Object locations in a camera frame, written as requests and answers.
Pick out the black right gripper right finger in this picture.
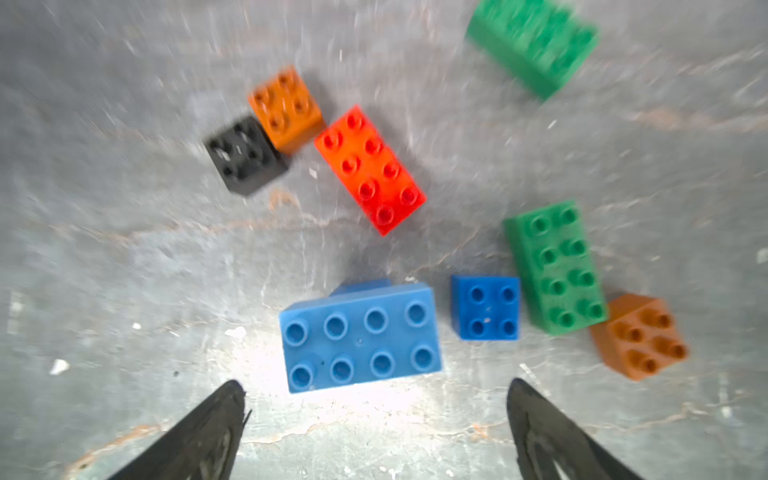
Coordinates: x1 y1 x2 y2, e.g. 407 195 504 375
506 378 641 480

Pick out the blue small lego brick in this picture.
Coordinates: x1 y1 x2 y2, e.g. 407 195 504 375
451 275 521 341

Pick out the brown small lego brick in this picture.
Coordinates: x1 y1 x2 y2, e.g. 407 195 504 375
589 293 690 381

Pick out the green long lego brick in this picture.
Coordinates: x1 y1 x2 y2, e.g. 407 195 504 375
503 200 609 336

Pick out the red lego brick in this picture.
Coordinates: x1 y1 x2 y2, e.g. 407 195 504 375
314 105 427 237

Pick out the dark green far lego brick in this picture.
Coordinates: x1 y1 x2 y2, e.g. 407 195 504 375
467 0 600 101

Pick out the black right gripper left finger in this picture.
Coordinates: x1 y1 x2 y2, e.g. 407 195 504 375
112 380 249 479

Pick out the black small lego brick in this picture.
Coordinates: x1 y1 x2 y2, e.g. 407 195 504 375
203 115 288 196

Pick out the orange small lego brick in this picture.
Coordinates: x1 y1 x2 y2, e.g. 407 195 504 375
248 66 326 155

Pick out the light blue long lego brick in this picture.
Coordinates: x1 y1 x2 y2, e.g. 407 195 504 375
279 279 442 393

